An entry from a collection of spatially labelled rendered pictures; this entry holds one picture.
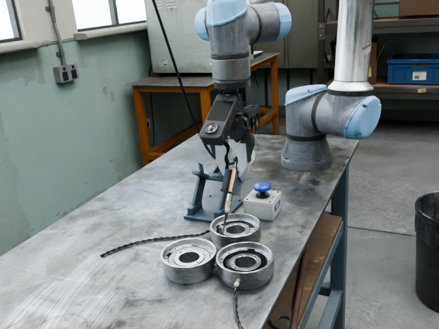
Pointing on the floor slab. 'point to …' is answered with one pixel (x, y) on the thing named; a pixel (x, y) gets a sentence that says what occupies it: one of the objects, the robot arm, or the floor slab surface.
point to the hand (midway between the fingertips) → (233, 177)
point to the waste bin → (427, 249)
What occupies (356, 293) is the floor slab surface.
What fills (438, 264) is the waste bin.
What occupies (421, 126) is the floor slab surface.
